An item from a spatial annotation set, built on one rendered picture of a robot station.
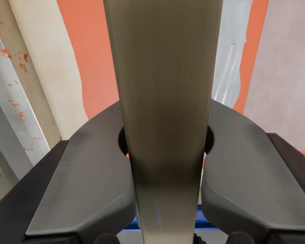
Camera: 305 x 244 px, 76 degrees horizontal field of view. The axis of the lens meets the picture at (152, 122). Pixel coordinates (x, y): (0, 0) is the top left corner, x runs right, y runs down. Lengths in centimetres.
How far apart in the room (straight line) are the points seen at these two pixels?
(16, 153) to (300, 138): 190
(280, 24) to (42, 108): 30
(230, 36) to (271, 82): 9
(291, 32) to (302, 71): 5
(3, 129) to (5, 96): 158
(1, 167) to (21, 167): 174
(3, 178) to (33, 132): 9
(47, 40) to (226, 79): 22
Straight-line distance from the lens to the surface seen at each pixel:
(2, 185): 35
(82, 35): 26
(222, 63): 26
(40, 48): 28
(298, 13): 28
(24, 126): 30
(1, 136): 192
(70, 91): 29
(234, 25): 25
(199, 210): 37
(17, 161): 205
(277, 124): 34
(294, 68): 30
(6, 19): 27
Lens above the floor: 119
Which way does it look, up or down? 57 degrees down
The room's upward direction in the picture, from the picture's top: 179 degrees counter-clockwise
